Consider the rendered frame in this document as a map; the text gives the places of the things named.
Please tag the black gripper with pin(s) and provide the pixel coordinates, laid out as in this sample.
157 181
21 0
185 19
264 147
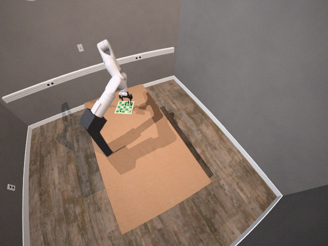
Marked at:
128 96

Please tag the green and white chessboard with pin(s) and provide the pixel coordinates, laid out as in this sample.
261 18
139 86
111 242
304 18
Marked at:
122 104

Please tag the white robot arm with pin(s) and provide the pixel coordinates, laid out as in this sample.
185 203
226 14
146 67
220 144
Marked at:
117 82

